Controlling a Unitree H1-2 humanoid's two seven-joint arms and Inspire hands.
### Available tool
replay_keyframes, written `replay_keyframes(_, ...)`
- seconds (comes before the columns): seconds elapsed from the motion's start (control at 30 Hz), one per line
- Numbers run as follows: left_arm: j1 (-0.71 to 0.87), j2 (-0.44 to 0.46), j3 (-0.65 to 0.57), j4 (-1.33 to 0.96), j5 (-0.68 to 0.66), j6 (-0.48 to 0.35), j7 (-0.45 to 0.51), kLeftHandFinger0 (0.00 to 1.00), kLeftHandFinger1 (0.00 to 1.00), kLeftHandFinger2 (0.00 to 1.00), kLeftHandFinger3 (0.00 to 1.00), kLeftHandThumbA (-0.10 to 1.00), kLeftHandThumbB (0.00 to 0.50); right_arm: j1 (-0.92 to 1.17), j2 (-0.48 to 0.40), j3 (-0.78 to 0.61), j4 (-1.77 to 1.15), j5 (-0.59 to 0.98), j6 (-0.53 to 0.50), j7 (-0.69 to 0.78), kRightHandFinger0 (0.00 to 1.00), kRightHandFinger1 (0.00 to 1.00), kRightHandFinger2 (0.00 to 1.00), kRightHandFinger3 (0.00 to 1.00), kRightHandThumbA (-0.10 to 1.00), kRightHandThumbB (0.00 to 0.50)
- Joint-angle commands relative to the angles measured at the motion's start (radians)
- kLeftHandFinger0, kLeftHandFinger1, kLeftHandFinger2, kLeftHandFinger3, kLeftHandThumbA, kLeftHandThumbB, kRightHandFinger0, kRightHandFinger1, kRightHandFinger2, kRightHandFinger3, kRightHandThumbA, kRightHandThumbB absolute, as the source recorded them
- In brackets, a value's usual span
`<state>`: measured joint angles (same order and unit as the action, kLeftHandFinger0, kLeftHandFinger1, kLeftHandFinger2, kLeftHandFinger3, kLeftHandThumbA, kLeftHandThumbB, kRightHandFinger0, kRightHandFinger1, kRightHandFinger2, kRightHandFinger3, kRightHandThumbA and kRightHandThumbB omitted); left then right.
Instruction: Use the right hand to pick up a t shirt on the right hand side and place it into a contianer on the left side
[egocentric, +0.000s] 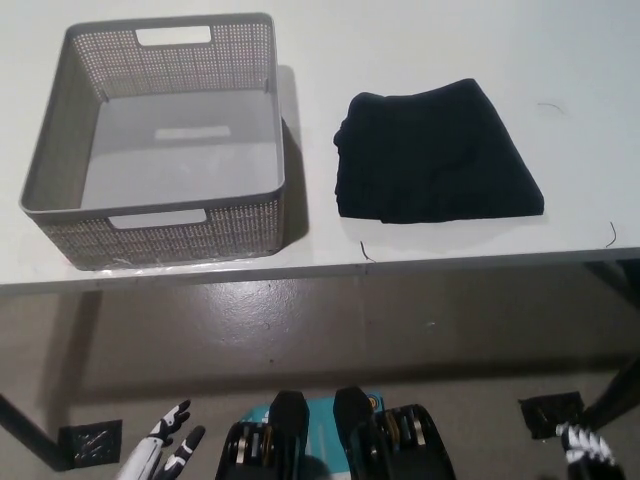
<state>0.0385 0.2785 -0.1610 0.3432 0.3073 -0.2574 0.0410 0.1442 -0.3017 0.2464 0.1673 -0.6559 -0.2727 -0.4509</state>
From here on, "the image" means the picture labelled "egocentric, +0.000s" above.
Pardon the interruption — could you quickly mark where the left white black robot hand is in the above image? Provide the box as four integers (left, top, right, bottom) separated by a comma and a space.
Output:
115, 398, 207, 480

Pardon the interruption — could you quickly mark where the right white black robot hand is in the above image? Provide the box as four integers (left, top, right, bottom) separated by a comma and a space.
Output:
556, 422, 627, 480

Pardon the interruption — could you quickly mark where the black t-shirt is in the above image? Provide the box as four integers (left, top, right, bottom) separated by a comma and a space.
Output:
332, 77, 546, 225

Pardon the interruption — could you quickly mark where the black floor tape patch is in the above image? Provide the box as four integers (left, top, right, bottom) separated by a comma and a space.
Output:
58, 419, 124, 472
517, 391, 587, 440

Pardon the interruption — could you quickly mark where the dark metal table leg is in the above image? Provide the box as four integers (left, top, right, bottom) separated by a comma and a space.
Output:
0, 393, 69, 472
582, 262, 640, 432

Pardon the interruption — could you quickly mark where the black ribbed robot torso block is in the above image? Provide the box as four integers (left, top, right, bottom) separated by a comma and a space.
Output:
332, 386, 457, 480
214, 389, 312, 480

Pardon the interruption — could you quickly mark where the gray perforated plastic basket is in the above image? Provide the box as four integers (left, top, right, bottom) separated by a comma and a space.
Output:
18, 12, 288, 272

